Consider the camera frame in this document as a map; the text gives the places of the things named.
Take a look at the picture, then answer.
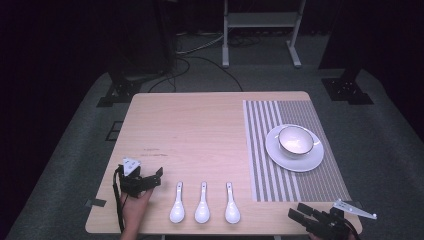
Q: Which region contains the grey striped placemat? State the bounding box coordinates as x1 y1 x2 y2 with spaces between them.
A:
242 99 352 203

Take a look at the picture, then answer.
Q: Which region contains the black stand base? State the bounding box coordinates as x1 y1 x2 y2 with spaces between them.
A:
96 71 143 108
321 68 374 106

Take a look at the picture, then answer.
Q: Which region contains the white bowl with dark rim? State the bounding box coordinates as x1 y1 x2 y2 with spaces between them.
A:
277 125 315 159

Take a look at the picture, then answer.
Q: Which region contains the grey floor cable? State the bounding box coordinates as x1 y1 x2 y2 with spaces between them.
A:
175 32 225 56

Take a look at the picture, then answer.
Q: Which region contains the grey tape strip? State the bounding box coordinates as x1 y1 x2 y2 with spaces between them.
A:
84 198 108 208

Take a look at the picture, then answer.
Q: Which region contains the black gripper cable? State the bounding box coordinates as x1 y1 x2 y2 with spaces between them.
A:
112 165 126 234

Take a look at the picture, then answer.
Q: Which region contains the person's left hand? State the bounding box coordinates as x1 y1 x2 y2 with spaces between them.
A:
119 188 154 240

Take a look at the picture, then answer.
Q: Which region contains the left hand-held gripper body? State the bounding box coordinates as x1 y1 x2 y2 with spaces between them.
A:
114 157 157 198

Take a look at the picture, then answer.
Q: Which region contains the person's right hand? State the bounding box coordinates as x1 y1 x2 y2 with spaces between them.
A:
307 231 357 240

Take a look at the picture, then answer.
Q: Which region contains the white metal stand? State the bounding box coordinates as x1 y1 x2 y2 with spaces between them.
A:
221 0 307 69

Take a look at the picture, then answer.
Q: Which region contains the white ceramic soup spoon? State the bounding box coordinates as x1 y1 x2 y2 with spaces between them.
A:
194 181 211 224
169 181 186 224
224 181 241 225

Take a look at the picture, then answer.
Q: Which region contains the white round plate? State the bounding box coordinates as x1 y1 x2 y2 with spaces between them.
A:
265 123 325 173

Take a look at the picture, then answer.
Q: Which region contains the black floor cable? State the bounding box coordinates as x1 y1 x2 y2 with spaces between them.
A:
181 55 244 92
147 56 192 94

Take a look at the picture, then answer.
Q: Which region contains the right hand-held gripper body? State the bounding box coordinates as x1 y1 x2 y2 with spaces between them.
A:
308 198 378 240

